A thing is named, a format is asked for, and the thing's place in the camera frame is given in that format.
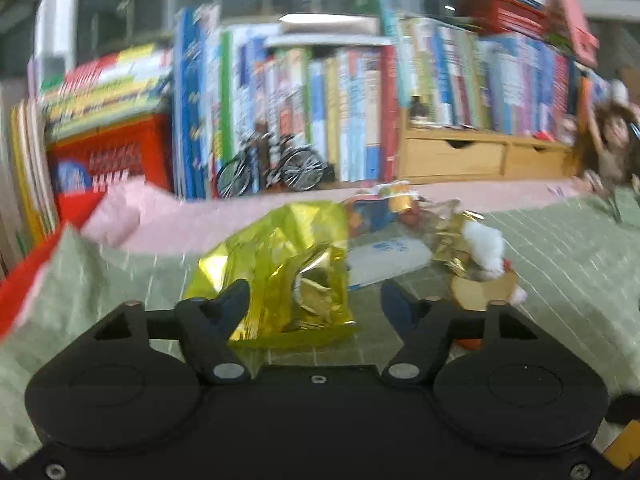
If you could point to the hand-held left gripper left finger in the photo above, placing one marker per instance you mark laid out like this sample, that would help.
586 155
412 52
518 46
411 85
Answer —
235 300

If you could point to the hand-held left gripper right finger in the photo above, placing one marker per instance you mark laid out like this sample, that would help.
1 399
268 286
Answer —
397 305

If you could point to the white tissue packet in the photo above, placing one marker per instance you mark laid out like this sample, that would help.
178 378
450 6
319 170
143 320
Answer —
385 260

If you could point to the yellow foil wrapper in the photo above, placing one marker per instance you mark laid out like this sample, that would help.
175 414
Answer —
270 260

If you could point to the blue snack packet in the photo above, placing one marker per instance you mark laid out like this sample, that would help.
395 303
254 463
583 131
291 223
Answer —
372 217

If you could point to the white tissue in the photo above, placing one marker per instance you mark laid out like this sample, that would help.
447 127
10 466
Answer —
482 247

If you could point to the pink bed sheet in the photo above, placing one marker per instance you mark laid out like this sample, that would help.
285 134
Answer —
200 225

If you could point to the gold foil wrapper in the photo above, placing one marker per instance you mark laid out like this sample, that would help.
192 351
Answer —
450 240

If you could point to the black bicycle model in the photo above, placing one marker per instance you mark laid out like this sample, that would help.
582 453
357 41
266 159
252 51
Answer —
300 167

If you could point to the green checked blanket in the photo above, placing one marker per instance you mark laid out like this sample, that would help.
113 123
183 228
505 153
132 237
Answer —
550 270

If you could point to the wooden drawer organizer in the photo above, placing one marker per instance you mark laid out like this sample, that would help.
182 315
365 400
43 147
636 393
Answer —
450 157

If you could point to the red plastic crate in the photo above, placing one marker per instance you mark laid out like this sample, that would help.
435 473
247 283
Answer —
125 155

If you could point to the row of upright books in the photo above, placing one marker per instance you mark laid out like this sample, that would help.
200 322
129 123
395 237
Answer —
350 110

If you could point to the red storage box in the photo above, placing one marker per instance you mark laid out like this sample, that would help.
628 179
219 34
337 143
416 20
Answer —
30 270

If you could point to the row of thin picture books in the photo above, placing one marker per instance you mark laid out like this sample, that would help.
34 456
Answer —
30 185

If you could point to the stack of flat books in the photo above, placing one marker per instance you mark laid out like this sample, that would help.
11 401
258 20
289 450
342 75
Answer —
110 85

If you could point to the brown haired doll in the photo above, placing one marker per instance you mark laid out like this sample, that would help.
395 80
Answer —
615 145

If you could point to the white flat box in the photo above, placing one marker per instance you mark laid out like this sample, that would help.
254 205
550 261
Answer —
325 30

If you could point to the stack of red books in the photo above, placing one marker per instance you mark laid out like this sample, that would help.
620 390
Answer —
505 10

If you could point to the pink toy house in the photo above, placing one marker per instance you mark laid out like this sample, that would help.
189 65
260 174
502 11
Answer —
570 20

